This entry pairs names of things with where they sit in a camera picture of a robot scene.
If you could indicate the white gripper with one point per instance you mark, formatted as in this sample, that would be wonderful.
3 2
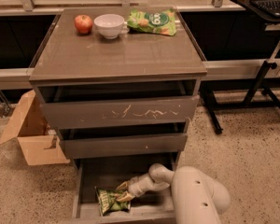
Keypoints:
135 186

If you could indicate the green jalapeno chip bag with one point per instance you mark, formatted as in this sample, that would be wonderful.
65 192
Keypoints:
110 201

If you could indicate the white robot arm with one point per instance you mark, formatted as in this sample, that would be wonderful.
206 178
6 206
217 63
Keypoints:
197 197

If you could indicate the grey bottom drawer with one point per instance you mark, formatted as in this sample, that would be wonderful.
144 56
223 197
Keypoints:
108 173

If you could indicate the grey drawer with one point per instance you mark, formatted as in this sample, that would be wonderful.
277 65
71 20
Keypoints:
118 104
108 173
123 140

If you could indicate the grey middle drawer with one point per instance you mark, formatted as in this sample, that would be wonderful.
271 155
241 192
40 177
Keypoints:
123 140

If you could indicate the grey top drawer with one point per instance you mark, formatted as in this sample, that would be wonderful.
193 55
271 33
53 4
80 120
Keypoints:
118 104

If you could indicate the grey drawer cabinet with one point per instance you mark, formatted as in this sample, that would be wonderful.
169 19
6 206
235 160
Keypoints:
69 58

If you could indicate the green snack bag on counter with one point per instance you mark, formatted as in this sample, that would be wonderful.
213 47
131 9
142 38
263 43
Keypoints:
160 23

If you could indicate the brown cardboard box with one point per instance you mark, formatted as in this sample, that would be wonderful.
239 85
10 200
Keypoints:
39 143

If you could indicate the white ceramic bowl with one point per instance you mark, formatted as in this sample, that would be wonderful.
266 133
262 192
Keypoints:
109 25

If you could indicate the red apple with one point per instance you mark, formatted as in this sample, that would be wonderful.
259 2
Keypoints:
83 24

